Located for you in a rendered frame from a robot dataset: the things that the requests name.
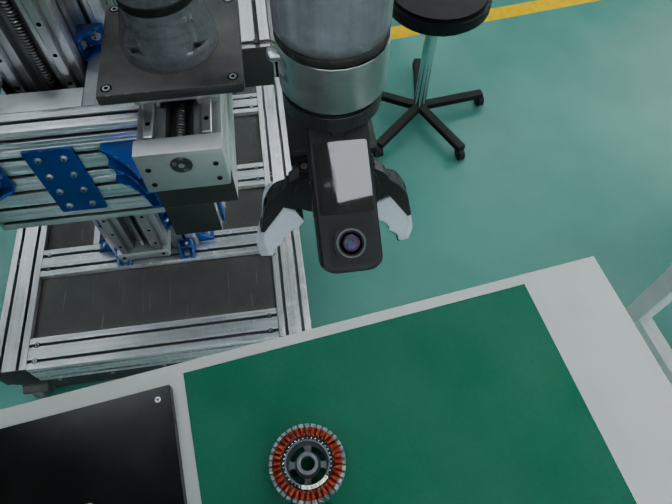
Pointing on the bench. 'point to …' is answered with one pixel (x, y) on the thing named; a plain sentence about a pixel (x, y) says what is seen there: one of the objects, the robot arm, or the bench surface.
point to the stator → (335, 467)
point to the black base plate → (97, 454)
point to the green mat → (411, 413)
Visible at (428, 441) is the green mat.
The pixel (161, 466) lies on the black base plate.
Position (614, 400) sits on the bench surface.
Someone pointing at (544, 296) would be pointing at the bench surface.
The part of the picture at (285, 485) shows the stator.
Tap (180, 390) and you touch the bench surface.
